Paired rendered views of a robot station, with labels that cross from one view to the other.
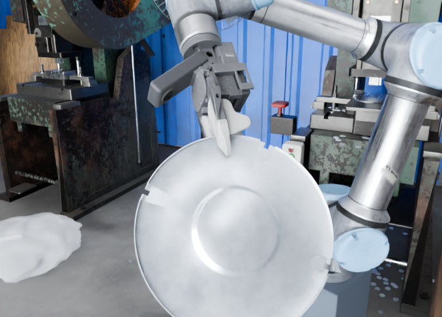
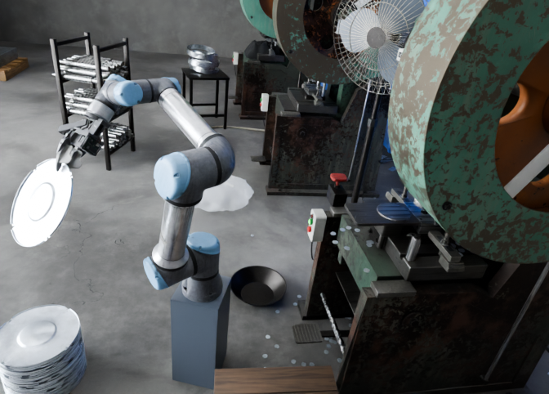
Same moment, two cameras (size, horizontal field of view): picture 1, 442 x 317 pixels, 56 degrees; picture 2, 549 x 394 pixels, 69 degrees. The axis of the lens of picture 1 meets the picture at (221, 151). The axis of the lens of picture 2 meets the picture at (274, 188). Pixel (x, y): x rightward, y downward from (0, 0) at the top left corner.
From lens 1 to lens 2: 1.44 m
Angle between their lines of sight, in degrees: 48
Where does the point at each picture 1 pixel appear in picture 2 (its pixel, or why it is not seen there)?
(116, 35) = (331, 73)
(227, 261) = (29, 210)
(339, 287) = (180, 298)
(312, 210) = (60, 212)
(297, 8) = (171, 110)
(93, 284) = (219, 233)
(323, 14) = (182, 120)
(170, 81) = (64, 128)
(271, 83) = not seen: hidden behind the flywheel
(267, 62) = not seen: hidden behind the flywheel
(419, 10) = not seen: hidden behind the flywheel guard
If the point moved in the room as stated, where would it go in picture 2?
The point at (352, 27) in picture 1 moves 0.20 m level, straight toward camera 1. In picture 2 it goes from (192, 136) to (121, 137)
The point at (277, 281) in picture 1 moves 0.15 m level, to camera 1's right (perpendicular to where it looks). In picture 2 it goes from (34, 230) to (43, 257)
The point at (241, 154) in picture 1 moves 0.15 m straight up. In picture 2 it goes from (62, 173) to (55, 128)
